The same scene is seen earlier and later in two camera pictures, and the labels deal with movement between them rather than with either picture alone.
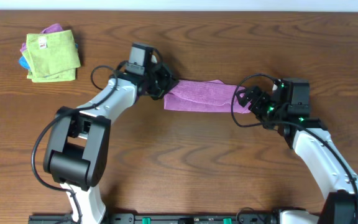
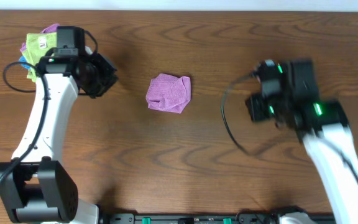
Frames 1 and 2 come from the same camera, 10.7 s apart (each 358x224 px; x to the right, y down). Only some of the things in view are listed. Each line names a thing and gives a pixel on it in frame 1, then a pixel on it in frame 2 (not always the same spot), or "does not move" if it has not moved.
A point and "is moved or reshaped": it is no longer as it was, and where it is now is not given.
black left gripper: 163,83 to 105,73
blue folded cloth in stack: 23,63 does not move
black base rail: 265,218 does not move
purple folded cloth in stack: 54,28 does not move
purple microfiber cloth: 212,96 is moved or reshaped
